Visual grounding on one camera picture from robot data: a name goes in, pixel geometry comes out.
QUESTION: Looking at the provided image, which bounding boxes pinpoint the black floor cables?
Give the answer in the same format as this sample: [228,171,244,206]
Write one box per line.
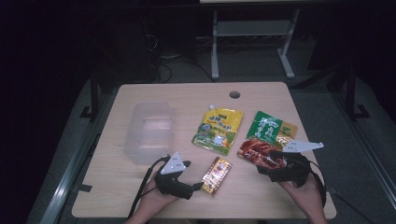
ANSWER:
[141,31,216,83]

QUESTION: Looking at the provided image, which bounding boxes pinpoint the clear plastic container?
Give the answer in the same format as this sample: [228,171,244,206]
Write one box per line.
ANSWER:
[123,101,174,166]

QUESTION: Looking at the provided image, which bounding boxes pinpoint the person's right hand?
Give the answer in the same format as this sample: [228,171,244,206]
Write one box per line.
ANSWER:
[278,173,327,218]

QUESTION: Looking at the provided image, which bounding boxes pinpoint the yellow spout pouch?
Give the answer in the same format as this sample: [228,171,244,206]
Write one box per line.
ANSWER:
[191,105,244,157]

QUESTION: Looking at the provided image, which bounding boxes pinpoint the right hand-held gripper black cable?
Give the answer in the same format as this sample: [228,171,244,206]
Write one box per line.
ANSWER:
[298,153,328,208]

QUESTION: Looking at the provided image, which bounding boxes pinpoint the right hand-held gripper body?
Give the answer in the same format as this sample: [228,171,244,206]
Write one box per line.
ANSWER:
[266,139,325,188]

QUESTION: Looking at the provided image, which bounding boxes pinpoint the black metal stand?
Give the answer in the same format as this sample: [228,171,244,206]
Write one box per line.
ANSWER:
[78,69,101,122]
[326,62,372,122]

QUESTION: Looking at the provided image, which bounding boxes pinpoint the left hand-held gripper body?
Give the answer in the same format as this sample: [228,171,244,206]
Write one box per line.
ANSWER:
[154,151,195,201]

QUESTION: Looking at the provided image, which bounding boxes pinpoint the hand-held gripper black cable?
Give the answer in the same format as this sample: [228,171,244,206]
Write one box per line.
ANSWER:
[127,156,169,218]
[298,153,328,208]

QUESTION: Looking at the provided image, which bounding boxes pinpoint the white metal desk frame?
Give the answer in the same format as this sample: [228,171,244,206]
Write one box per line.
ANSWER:
[210,8,302,81]

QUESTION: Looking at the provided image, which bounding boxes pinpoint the person's left hand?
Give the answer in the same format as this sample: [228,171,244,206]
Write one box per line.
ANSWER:
[136,176,182,219]

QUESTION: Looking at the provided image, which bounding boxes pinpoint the aluminium rail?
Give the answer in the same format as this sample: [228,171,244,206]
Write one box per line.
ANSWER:
[331,92,396,200]
[38,133,101,224]

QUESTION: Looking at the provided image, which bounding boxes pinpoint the left hand-held gripper black cable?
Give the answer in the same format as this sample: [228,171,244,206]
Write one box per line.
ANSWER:
[127,156,169,218]

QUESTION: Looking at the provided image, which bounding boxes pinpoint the small red and yellow box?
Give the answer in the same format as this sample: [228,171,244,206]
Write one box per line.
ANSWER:
[200,156,233,198]

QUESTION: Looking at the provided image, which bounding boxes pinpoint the green and red snack packet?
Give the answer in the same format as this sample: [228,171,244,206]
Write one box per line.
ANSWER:
[236,110,299,171]

